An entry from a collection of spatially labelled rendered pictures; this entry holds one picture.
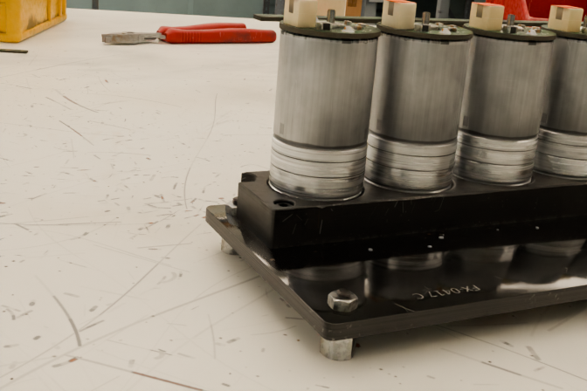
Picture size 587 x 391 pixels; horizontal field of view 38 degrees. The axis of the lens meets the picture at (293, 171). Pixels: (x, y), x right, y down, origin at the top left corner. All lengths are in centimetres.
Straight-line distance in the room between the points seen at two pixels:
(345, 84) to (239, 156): 12
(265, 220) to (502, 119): 7
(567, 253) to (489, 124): 4
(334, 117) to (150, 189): 9
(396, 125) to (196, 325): 7
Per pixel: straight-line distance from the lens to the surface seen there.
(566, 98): 25
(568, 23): 25
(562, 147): 26
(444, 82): 22
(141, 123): 36
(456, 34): 22
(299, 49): 20
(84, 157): 31
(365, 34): 20
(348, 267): 20
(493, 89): 23
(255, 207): 21
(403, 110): 22
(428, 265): 20
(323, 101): 20
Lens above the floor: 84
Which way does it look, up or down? 17 degrees down
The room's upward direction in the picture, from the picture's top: 5 degrees clockwise
